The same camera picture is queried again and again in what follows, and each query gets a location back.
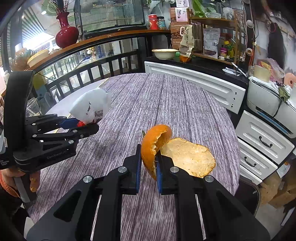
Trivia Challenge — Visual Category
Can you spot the orange peel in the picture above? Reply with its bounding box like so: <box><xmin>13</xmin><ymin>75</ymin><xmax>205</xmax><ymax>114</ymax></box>
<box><xmin>141</xmin><ymin>125</ymin><xmax>216</xmax><ymax>180</ymax></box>

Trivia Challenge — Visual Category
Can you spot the white upper drawer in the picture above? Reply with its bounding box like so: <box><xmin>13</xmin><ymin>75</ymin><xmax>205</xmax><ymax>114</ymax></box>
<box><xmin>235</xmin><ymin>111</ymin><xmax>295</xmax><ymax>164</ymax></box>

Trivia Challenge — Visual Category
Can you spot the cream bowl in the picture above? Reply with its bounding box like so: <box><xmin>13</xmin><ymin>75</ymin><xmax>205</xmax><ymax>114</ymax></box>
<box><xmin>152</xmin><ymin>49</ymin><xmax>178</xmax><ymax>60</ymax></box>

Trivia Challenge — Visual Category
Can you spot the red tin canister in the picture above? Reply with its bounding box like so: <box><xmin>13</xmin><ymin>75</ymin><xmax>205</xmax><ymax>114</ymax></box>
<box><xmin>149</xmin><ymin>14</ymin><xmax>159</xmax><ymax>30</ymax></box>

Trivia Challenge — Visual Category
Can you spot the glass terrarium cage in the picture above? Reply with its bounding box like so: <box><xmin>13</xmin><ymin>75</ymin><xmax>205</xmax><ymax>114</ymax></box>
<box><xmin>73</xmin><ymin>1</ymin><xmax>146</xmax><ymax>40</ymax></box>

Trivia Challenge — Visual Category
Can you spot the red vase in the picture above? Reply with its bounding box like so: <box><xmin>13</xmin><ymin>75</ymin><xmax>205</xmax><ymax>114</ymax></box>
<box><xmin>55</xmin><ymin>12</ymin><xmax>79</xmax><ymax>49</ymax></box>

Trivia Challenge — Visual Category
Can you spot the wooden shelf rack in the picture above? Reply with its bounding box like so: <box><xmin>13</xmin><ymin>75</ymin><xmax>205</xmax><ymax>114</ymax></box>
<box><xmin>189</xmin><ymin>9</ymin><xmax>247</xmax><ymax>65</ymax></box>

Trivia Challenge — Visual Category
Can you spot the white left cabinet drawer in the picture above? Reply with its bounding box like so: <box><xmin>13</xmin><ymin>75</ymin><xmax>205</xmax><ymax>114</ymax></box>
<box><xmin>144</xmin><ymin>61</ymin><xmax>246</xmax><ymax>114</ymax></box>

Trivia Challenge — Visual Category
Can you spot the white middle drawer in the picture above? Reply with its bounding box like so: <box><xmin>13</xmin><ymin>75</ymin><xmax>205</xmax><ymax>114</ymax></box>
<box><xmin>238</xmin><ymin>139</ymin><xmax>278</xmax><ymax>180</ymax></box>

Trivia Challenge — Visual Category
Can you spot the purple striped tablecloth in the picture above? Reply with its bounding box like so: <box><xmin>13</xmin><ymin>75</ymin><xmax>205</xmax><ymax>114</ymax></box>
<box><xmin>28</xmin><ymin>72</ymin><xmax>241</xmax><ymax>241</ymax></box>

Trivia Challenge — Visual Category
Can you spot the white lower drawer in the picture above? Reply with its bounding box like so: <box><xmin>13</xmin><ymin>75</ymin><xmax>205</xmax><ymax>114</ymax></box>
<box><xmin>239</xmin><ymin>165</ymin><xmax>262</xmax><ymax>185</ymax></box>

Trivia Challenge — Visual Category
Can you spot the white snack wrapper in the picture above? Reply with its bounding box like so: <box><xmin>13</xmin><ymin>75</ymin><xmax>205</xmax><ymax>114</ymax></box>
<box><xmin>69</xmin><ymin>87</ymin><xmax>111</xmax><ymax>125</ymax></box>

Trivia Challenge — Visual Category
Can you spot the brown trash bin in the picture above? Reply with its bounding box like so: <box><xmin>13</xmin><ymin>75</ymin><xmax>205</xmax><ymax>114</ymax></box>
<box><xmin>234</xmin><ymin>175</ymin><xmax>261</xmax><ymax>216</ymax></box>

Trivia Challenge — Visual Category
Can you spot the white printer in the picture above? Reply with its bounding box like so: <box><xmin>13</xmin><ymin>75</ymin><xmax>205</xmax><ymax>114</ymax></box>
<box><xmin>246</xmin><ymin>76</ymin><xmax>295</xmax><ymax>138</ymax></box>

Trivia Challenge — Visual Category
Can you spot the person left hand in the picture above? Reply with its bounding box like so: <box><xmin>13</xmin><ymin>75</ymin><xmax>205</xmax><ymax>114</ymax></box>
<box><xmin>1</xmin><ymin>168</ymin><xmax>41</xmax><ymax>198</ymax></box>

